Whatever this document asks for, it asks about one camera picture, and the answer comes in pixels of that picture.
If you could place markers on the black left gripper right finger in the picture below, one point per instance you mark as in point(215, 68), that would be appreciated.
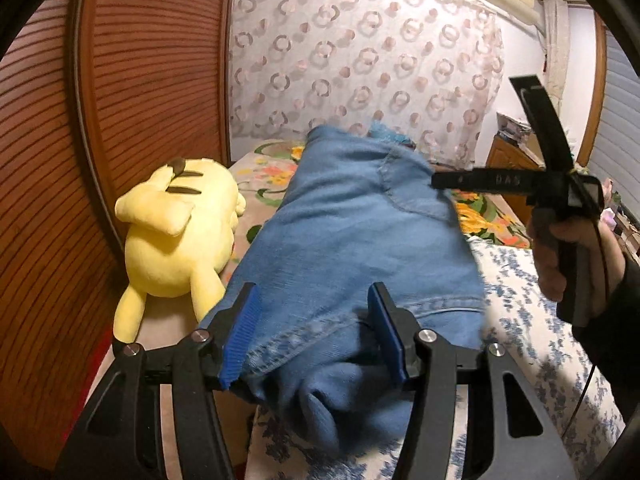
point(509, 434)

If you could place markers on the blue denim jeans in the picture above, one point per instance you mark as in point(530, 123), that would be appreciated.
point(360, 279)

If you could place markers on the person right hand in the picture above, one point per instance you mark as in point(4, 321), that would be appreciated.
point(577, 259)

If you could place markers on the pink tissue pack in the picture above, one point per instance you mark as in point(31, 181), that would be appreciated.
point(609, 218)

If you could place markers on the grey window roller blind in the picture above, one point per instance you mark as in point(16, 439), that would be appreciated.
point(615, 152)

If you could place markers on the wooden sideboard cabinet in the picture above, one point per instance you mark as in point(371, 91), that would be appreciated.
point(515, 176)

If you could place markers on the stack of newspapers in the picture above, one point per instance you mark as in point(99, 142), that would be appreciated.
point(513, 129)

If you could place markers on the blue floral white quilt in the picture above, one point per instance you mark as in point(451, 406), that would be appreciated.
point(577, 398)

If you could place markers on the yellow plush toy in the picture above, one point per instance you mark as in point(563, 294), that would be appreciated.
point(181, 229)

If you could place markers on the tied beige side curtain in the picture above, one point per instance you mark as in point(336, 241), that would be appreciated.
point(557, 22)

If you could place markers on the colourful floral bed blanket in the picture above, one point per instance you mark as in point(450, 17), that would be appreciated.
point(390, 194)

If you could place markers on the cardboard box with blue bag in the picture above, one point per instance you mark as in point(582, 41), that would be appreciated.
point(380, 131)

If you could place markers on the circle patterned sheer curtain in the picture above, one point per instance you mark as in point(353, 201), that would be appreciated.
point(427, 69)

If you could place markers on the brown louvered wardrobe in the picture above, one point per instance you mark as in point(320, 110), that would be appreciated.
point(95, 95)

